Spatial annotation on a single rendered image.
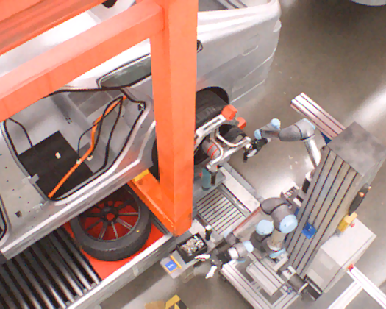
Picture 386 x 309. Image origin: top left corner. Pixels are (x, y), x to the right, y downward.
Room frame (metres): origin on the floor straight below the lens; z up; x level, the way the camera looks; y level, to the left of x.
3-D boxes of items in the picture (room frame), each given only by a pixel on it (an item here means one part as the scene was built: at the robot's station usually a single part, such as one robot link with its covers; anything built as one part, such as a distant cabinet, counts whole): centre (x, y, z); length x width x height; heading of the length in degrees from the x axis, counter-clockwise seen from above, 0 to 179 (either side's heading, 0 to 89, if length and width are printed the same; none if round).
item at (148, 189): (1.95, 0.34, 0.69); 0.52 x 0.17 x 0.35; 41
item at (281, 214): (1.33, -0.55, 1.19); 0.15 x 0.12 x 0.55; 28
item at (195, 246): (1.51, -0.01, 0.51); 0.20 x 0.14 x 0.13; 124
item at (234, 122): (2.24, -0.12, 0.85); 0.54 x 0.07 x 0.54; 131
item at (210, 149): (2.18, -0.17, 0.85); 0.21 x 0.14 x 0.14; 41
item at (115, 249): (1.79, 0.67, 0.39); 0.66 x 0.66 x 0.24
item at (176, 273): (1.49, 0.02, 0.44); 0.43 x 0.17 x 0.03; 131
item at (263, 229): (1.45, -0.49, 0.98); 0.13 x 0.12 x 0.14; 28
